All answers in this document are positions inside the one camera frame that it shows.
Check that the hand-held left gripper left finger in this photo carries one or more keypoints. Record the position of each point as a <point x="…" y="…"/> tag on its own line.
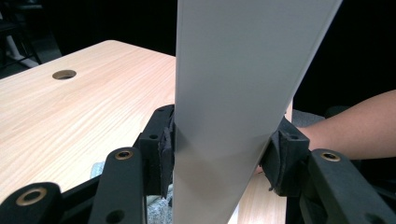
<point x="155" y="149"/>

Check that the black chair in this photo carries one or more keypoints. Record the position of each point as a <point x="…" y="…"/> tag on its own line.
<point x="25" y="60"/>

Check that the white desk lamp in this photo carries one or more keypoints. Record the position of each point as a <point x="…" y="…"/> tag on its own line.
<point x="236" y="93"/>

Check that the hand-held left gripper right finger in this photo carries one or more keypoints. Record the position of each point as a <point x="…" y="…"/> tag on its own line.
<point x="288" y="161"/>

